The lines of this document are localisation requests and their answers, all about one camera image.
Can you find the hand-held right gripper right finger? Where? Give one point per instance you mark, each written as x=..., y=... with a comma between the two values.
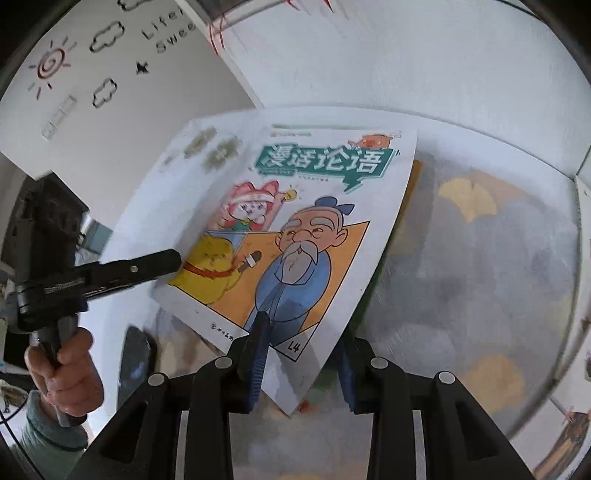
x=346, y=385

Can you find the white wall socket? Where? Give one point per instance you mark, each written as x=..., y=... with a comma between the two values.
x=57, y=115

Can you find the person's left forearm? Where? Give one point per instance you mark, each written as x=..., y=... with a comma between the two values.
x=46, y=443

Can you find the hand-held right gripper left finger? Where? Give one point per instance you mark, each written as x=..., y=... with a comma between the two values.
x=256, y=364

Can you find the person's left hand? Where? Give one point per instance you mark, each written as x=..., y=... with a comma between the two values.
x=78, y=383

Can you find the yellow-brown book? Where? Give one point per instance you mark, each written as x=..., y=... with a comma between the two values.
x=413, y=182

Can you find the white book with robed figure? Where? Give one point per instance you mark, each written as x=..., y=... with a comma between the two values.
x=565, y=438

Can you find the white decorated box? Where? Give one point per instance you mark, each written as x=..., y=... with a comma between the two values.
x=51, y=64

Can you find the red bookmark ribbon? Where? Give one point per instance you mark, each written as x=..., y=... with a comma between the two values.
x=328, y=4
x=217, y=34
x=293, y=3

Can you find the black smartphone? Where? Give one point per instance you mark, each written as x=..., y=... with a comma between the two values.
x=136, y=364

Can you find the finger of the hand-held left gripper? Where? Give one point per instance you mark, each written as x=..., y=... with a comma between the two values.
x=147, y=265

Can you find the white cartoon old man book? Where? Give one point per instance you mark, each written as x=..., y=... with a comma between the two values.
x=323, y=207

